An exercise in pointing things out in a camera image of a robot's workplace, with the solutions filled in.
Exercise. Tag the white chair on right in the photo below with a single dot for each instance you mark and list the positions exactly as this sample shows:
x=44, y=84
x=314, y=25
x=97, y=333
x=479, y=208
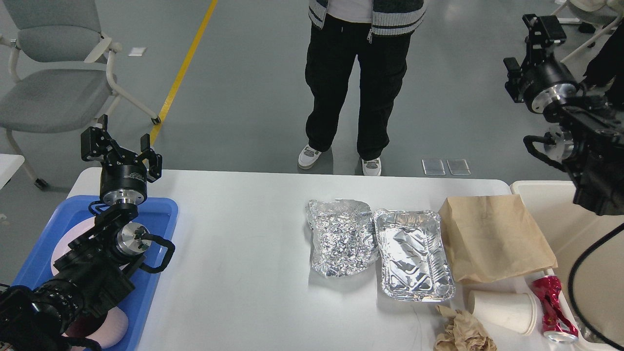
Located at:
x=602, y=15

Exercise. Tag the clear floor plate right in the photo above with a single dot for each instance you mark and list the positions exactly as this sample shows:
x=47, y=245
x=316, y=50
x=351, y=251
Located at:
x=458, y=166

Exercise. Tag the red crushed can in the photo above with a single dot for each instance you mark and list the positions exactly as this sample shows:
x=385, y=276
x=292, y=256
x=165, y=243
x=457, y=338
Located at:
x=555, y=326

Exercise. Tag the clear floor plate left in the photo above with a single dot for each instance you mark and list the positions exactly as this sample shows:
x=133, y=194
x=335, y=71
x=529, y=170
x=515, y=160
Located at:
x=433, y=167

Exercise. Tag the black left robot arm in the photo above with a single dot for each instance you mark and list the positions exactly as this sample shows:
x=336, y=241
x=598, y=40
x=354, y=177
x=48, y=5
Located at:
x=95, y=275

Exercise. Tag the beige plastic bin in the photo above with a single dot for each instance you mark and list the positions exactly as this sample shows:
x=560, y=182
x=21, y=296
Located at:
x=570, y=230

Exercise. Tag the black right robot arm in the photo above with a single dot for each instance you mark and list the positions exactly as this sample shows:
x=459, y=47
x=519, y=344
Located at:
x=587, y=142

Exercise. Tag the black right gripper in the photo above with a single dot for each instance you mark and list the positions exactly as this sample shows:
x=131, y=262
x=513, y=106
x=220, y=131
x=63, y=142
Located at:
x=541, y=80

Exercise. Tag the crumpled aluminium foil sheet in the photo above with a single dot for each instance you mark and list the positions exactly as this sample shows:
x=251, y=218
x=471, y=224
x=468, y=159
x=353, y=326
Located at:
x=343, y=237

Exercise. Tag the clear floor plate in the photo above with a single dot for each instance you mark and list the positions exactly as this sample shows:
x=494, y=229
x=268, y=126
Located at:
x=433, y=167
x=458, y=166

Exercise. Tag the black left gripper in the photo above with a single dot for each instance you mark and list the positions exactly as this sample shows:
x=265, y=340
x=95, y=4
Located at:
x=121, y=181

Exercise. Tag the blue plastic tray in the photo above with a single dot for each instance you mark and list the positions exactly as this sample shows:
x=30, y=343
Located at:
x=158, y=215

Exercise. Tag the grey office chair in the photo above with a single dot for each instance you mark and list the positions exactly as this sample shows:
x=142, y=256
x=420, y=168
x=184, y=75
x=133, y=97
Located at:
x=59, y=100

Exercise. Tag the pink mug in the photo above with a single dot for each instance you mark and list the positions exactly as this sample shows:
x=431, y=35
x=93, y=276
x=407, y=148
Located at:
x=107, y=330

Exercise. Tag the brown paper bag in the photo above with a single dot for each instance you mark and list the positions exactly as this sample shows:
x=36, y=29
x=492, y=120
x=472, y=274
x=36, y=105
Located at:
x=490, y=238

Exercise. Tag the aluminium foil tray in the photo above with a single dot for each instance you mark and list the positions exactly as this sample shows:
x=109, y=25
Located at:
x=414, y=263

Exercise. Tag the crumpled brown paper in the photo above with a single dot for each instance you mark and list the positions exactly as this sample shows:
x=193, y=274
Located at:
x=462, y=332

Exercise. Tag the pink plate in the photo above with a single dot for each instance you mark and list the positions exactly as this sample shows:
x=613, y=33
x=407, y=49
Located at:
x=62, y=247

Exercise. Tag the white paper cup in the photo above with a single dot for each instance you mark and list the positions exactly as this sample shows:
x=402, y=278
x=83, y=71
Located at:
x=514, y=311

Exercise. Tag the white side table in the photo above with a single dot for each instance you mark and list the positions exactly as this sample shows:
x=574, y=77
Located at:
x=9, y=164

